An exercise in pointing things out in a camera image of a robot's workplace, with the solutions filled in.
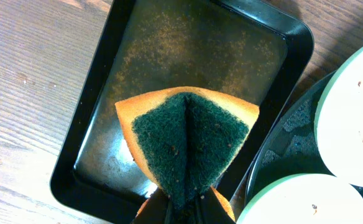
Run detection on black rectangular tray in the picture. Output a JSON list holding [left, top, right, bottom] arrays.
[[50, 0, 315, 223]]

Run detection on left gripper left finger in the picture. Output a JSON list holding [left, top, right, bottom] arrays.
[[131, 189, 172, 224]]

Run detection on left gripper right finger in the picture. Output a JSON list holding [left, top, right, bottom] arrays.
[[198, 187, 236, 224]]

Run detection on green and yellow sponge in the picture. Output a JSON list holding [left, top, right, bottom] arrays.
[[115, 86, 260, 223]]

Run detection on light blue plate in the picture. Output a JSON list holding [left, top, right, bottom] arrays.
[[237, 174, 363, 224], [314, 47, 363, 187]]

